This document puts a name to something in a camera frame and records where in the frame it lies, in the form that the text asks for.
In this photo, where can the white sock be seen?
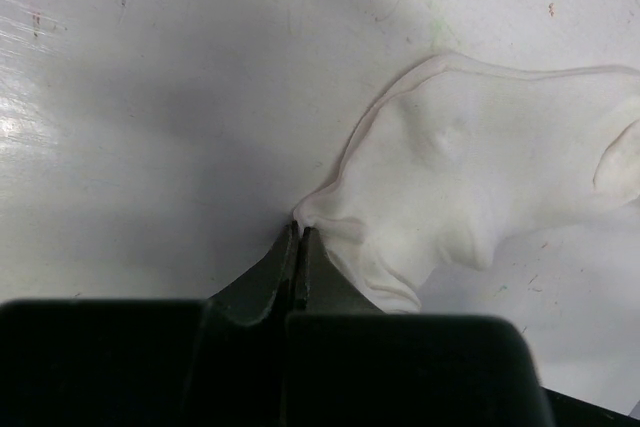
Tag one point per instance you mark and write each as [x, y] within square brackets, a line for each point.
[459, 155]

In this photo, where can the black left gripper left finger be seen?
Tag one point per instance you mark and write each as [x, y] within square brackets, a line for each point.
[216, 361]

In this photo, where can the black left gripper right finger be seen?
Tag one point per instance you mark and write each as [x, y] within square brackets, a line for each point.
[348, 364]

